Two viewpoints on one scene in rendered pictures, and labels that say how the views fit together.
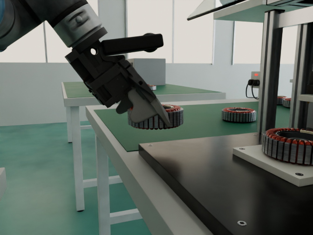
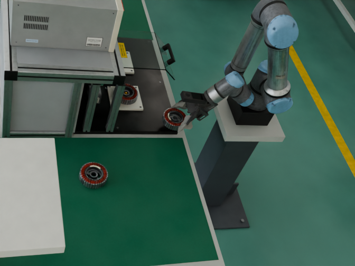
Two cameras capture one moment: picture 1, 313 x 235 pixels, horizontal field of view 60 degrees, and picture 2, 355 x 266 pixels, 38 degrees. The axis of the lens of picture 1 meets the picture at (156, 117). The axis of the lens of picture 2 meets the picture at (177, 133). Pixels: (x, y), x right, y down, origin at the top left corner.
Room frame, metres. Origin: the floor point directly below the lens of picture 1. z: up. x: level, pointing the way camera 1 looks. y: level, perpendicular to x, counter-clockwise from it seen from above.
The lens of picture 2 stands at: (2.16, -0.26, 2.43)
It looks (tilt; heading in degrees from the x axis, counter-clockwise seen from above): 46 degrees down; 170
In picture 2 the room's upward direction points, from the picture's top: 23 degrees clockwise
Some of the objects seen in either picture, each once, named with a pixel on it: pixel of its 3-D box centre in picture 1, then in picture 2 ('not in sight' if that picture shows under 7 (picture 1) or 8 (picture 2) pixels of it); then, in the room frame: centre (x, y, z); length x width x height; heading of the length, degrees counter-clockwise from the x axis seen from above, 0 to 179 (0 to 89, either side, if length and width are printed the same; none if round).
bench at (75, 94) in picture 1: (123, 123); not in sight; (2.63, 0.33, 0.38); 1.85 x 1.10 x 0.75; 20
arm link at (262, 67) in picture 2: not in sight; (268, 76); (0.28, 0.38, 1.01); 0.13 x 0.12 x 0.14; 18
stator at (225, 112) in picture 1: (238, 114); (93, 175); (0.91, -0.28, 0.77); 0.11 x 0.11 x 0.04
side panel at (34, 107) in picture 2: not in sight; (40, 108); (0.76, -0.55, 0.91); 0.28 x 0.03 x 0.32; 110
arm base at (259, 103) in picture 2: not in sight; (258, 92); (0.27, 0.38, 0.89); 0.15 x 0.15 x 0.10
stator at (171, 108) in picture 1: (155, 115); (174, 119); (0.54, 0.00, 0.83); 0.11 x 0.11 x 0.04
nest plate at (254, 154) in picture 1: (296, 158); (124, 97); (0.43, -0.24, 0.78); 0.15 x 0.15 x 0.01; 20
